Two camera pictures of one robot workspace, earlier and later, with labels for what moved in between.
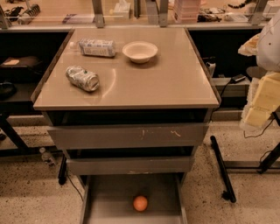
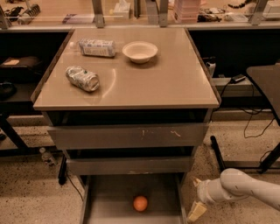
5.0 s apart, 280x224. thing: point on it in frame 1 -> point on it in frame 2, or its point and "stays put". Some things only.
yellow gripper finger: x=266 y=98 -> x=210 y=191
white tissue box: x=122 y=10 stays put
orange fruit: x=140 y=203 stays put
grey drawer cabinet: x=128 y=108 stays put
